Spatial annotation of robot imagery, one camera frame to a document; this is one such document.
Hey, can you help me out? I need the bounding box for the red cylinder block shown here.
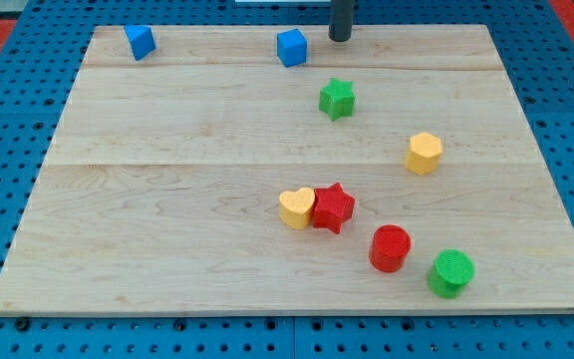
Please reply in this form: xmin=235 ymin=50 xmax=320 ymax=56
xmin=369 ymin=224 xmax=412 ymax=273

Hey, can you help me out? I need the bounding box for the yellow heart block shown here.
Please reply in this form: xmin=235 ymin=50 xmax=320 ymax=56
xmin=278 ymin=187 xmax=316 ymax=229

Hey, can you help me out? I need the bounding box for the green cylinder block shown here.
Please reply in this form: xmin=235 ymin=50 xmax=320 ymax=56
xmin=427 ymin=248 xmax=475 ymax=299

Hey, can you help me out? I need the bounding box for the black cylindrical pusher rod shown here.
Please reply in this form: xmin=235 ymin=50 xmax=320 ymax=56
xmin=328 ymin=0 xmax=355 ymax=42

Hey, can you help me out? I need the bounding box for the blue cube block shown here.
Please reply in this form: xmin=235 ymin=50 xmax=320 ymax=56
xmin=276 ymin=29 xmax=308 ymax=68

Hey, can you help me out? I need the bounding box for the red star block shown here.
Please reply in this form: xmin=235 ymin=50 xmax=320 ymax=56
xmin=313 ymin=182 xmax=355 ymax=234

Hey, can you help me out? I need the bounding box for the light wooden board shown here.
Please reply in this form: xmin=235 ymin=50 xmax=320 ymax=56
xmin=0 ymin=25 xmax=574 ymax=317

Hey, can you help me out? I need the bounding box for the green star block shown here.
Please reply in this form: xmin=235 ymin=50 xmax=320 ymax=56
xmin=319 ymin=78 xmax=356 ymax=121

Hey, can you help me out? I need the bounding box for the blue triangular prism block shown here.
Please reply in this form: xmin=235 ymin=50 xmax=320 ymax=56
xmin=124 ymin=25 xmax=156 ymax=61

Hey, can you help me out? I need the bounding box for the yellow hexagon block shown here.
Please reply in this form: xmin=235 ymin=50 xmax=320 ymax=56
xmin=405 ymin=132 xmax=442 ymax=176

